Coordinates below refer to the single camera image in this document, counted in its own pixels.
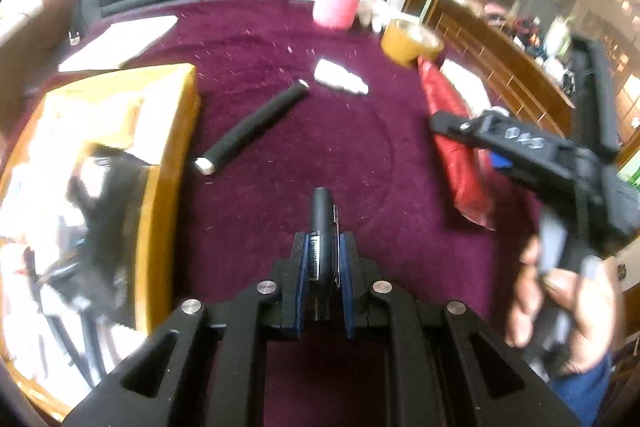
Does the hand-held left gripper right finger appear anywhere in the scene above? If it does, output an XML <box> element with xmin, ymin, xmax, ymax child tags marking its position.
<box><xmin>340</xmin><ymin>231</ymin><xmax>581</xmax><ymax>427</ymax></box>

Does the red foil packet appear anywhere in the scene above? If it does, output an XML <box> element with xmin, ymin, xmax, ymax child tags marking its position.
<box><xmin>417</xmin><ymin>57</ymin><xmax>496</xmax><ymax>228</ymax></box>

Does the yellow tape roll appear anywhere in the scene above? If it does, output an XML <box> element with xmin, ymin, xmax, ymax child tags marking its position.
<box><xmin>381</xmin><ymin>19</ymin><xmax>445</xmax><ymax>68</ymax></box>

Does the black cylinder with white ends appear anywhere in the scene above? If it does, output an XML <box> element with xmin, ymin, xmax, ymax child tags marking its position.
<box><xmin>195</xmin><ymin>79</ymin><xmax>309</xmax><ymax>176</ymax></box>

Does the person's right hand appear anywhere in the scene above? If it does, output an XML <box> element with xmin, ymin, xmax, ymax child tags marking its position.
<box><xmin>505</xmin><ymin>234</ymin><xmax>626</xmax><ymax>375</ymax></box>

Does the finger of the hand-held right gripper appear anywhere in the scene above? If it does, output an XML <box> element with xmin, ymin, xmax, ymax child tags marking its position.
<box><xmin>429</xmin><ymin>109</ymin><xmax>576</xmax><ymax>182</ymax></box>

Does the small white squeeze bottle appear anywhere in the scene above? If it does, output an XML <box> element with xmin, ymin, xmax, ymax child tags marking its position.
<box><xmin>313</xmin><ymin>59</ymin><xmax>370</xmax><ymax>96</ymax></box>

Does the white paper sheet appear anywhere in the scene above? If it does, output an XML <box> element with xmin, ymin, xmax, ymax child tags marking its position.
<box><xmin>57</xmin><ymin>15</ymin><xmax>179</xmax><ymax>72</ymax></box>

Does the brown armchair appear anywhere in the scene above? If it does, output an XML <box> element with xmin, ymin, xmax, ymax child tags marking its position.
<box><xmin>0</xmin><ymin>0</ymin><xmax>81</xmax><ymax>128</ymax></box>

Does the dark blurred object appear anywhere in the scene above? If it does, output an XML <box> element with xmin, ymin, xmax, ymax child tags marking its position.
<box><xmin>65</xmin><ymin>144</ymin><xmax>156</xmax><ymax>258</ymax></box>

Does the white tray with yellow edge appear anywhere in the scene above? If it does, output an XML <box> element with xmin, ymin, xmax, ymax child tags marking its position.
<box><xmin>0</xmin><ymin>63</ymin><xmax>202</xmax><ymax>423</ymax></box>

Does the black pen-shaped device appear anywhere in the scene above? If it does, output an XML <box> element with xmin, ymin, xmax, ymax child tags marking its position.
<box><xmin>305</xmin><ymin>187</ymin><xmax>343</xmax><ymax>323</ymax></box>

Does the white folded cloth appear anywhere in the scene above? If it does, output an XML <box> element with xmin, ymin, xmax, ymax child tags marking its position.
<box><xmin>440</xmin><ymin>59</ymin><xmax>493</xmax><ymax>112</ymax></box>

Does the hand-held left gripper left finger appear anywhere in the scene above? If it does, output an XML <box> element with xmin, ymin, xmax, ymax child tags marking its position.
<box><xmin>62</xmin><ymin>232</ymin><xmax>307</xmax><ymax>427</ymax></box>

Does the wooden glass cabinet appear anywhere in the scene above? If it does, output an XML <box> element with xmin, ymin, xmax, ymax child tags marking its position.
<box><xmin>402</xmin><ymin>0</ymin><xmax>640</xmax><ymax>178</ymax></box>

